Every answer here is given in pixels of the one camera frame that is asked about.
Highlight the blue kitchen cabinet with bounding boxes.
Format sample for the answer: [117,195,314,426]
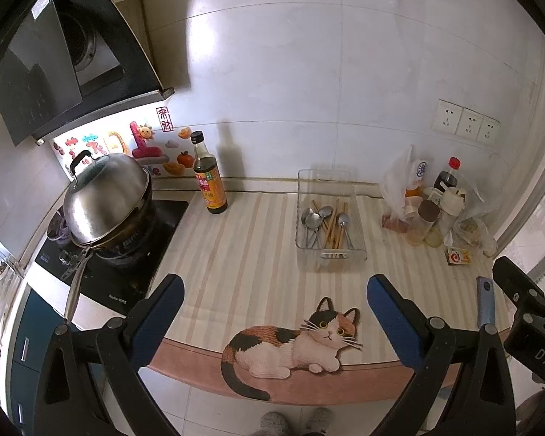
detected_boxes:
[7,288,112,421]

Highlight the dark bottle with red cap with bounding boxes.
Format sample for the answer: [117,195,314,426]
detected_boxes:
[433,157,462,197]

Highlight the white plastic bag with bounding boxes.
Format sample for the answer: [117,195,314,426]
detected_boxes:
[380,144,422,233]

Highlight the bundle of wooden chopsticks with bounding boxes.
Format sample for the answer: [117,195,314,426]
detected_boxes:
[311,197,348,251]

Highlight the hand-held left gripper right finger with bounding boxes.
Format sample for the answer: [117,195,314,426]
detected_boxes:
[366,274,517,436]

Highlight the white wall socket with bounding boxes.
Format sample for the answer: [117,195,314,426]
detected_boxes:
[456,108,486,140]
[432,98,464,135]
[477,116,501,144]

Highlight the black range hood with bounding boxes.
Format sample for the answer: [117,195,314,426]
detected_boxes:
[0,0,176,147]

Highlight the steel spoon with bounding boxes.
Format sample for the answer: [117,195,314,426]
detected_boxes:
[317,206,334,248]
[302,208,323,250]
[336,213,355,250]

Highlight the colourful wall stickers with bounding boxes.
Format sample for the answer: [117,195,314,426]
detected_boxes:
[51,106,197,179]

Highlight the clear plastic utensil tray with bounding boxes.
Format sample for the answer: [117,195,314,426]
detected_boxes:
[295,169,369,274]

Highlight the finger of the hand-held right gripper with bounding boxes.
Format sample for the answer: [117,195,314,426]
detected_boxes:
[476,276,498,328]
[492,257,545,310]

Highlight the soy sauce bottle orange label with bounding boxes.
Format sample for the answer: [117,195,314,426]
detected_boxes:
[191,131,229,214]

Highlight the white bottle with blue label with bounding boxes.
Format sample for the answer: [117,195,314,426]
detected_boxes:
[411,156,432,190]

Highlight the grey slipper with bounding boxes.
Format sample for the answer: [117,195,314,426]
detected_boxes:
[259,411,292,436]
[303,407,334,436]

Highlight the striped mat with cat print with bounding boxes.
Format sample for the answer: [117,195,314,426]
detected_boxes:
[151,188,513,407]

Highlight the bottle with white lid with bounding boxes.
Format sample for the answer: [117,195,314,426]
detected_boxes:
[437,186,467,239]

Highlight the black gas stove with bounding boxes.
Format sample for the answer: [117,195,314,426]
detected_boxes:
[34,199,190,318]

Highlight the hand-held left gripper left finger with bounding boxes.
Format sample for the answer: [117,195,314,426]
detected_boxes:
[33,274,185,436]

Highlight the jar with brown lid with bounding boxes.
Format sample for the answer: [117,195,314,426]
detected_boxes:
[407,200,439,247]

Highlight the clear crumpled plastic bag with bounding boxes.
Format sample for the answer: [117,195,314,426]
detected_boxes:
[454,185,500,257]

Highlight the small clear glass jar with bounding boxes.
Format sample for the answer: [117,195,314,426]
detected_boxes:
[481,231,499,259]

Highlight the small yellow red box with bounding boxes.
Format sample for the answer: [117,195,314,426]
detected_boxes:
[444,246,474,265]

